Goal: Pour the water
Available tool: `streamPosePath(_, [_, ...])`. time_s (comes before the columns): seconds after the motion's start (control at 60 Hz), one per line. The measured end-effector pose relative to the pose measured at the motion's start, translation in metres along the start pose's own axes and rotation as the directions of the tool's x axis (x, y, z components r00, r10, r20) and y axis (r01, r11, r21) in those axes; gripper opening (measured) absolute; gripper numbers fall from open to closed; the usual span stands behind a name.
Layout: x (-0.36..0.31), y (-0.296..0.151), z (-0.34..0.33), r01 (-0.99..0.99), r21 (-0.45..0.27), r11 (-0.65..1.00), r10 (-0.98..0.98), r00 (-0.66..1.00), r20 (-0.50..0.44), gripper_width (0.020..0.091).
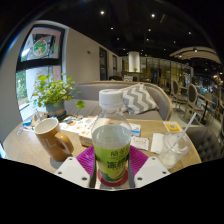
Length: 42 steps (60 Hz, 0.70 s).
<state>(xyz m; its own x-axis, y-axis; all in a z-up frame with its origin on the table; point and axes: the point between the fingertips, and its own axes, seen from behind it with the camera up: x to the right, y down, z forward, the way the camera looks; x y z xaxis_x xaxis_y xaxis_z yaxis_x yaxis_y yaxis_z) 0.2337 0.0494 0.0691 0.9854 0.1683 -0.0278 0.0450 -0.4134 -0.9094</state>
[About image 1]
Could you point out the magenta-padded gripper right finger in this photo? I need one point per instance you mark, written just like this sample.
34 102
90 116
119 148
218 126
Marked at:
151 171

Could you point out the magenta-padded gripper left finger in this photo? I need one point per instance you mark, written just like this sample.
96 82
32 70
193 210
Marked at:
71 171

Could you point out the clear bottle with green label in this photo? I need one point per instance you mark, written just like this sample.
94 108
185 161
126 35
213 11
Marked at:
111 146

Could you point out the white paper napkin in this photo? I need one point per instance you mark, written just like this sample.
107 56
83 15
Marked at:
156 142

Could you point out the white printed leaflet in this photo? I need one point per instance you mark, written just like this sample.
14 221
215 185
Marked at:
140 142

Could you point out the brown ribbed mug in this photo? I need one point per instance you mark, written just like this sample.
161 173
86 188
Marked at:
53 143

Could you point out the blue and white card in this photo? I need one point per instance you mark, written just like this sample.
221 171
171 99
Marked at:
135 129

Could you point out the colourful printed leaflet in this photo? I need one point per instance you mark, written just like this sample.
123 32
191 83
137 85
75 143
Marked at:
75 125

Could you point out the yellow square card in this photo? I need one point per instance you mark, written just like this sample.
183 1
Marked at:
172 126

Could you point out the small blue box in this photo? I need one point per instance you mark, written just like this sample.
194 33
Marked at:
27 121

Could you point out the grey white chevron cushion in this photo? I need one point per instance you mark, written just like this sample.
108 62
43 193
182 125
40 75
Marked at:
140 98

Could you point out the potted green leafy plant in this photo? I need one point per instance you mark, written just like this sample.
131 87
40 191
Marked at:
53 91

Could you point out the group of wooden dining chairs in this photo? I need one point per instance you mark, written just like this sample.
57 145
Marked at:
191 96

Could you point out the colourful framed window poster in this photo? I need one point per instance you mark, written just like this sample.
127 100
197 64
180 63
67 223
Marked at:
41 45

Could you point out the group of ceiling lights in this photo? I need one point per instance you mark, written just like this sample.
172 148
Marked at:
153 15

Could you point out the grey sofa with wooden frame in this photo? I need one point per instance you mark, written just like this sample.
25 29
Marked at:
96 91

